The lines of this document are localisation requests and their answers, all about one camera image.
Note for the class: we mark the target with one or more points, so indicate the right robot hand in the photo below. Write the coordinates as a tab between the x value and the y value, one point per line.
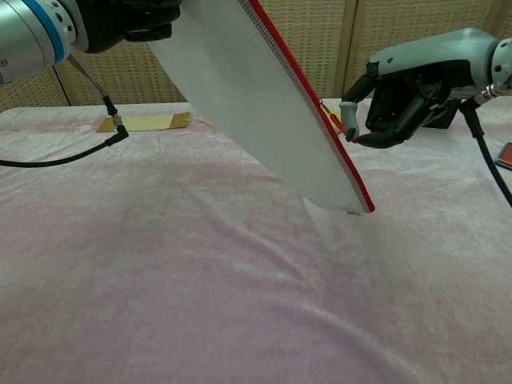
432	56

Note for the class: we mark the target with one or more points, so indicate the clear mesh zipper pouch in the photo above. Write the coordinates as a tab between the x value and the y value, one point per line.
248	100

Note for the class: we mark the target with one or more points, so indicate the gold cream bookmark with tassel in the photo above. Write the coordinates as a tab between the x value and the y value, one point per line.
144	122

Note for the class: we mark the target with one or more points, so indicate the black cardboard box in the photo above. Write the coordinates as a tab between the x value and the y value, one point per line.
444	116

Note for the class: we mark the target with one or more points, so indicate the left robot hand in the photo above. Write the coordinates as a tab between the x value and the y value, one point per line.
120	20

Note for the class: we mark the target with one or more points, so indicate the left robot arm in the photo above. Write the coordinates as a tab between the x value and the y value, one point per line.
28	36

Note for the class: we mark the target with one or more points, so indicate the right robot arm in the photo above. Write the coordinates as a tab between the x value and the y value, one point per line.
505	60

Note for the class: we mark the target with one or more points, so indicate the woven bamboo folding screen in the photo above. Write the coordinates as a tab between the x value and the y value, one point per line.
320	48

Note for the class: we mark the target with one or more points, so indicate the pink tablecloth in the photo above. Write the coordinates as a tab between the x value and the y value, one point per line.
160	260

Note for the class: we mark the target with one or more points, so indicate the red ink pad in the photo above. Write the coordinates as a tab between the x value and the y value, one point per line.
506	156

